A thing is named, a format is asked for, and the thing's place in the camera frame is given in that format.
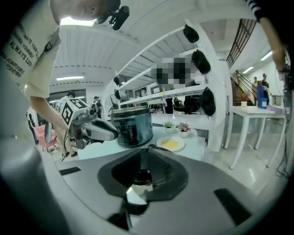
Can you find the pink potted plant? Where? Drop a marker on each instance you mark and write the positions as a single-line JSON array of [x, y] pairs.
[[183, 129]]

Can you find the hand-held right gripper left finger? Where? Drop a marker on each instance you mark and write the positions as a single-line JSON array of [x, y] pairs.
[[92, 183]]

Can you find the white metal shelving rack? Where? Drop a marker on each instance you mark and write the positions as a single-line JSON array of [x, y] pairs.
[[183, 93]]

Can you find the black staircase railing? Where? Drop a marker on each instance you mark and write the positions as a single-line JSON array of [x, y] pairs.
[[241, 41]]

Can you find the white plate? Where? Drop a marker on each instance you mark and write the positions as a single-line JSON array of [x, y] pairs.
[[181, 143]]

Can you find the blue file holder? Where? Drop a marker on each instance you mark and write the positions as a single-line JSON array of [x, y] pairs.
[[261, 97]]

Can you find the person's head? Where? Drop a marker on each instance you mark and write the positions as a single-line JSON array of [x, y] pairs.
[[80, 9]]

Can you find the yellow food pile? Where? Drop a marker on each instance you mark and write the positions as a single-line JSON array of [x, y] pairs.
[[170, 143]]

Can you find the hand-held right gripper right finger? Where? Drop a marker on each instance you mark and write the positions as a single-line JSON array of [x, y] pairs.
[[206, 202]]

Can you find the pink chair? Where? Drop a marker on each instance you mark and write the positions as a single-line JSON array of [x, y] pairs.
[[43, 135]]

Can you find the dark blue pressure cooker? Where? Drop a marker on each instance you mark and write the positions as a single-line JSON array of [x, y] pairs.
[[133, 128]]

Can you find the person's left forearm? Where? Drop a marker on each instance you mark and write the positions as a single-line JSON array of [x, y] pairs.
[[52, 121]]

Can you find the black office chair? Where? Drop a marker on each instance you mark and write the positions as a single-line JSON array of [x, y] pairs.
[[186, 103]]

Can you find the small table with light cloth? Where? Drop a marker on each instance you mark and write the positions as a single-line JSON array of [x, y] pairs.
[[193, 149]]

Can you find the orange dried flowers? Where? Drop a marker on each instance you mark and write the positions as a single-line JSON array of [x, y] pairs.
[[243, 96]]

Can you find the ceiling light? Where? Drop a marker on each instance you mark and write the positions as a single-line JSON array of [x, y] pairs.
[[70, 78]]

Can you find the green potted plant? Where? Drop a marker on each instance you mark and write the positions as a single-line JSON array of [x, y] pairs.
[[169, 126]]

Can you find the black standing fan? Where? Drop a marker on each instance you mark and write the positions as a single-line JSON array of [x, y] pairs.
[[111, 103]]

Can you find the black head camera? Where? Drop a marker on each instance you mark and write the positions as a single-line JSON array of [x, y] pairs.
[[119, 17]]

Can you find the black hanging bag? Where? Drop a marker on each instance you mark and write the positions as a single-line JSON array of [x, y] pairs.
[[207, 102], [190, 33], [116, 80], [117, 94], [201, 62]]

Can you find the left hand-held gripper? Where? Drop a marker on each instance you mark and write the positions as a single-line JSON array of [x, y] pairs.
[[73, 112]]

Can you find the white long-legged table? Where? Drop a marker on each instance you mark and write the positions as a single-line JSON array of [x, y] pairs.
[[252, 111]]

